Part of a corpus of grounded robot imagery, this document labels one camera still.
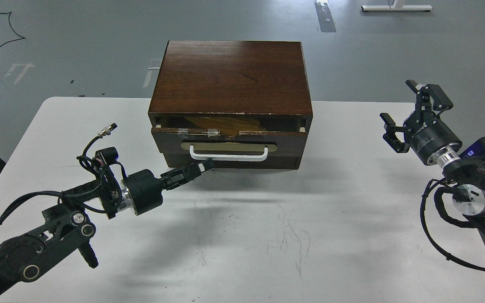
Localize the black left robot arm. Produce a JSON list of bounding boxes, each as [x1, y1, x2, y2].
[[0, 123, 214, 295]]

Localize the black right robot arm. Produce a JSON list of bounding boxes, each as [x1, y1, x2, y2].
[[380, 80, 485, 272]]

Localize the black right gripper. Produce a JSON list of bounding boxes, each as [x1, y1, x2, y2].
[[380, 80, 462, 166]]

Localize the dark wooden cabinet box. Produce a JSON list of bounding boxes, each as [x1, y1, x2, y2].
[[148, 40, 312, 170]]

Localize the wooden drawer with white handle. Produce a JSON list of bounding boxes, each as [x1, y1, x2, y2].
[[151, 128, 308, 166]]

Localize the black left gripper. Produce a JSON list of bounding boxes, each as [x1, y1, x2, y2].
[[123, 159, 214, 215]]

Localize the yellow corn cob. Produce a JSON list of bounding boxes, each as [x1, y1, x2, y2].
[[184, 117, 267, 136]]

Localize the white table leg base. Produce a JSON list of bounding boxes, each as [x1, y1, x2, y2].
[[361, 0, 433, 12]]

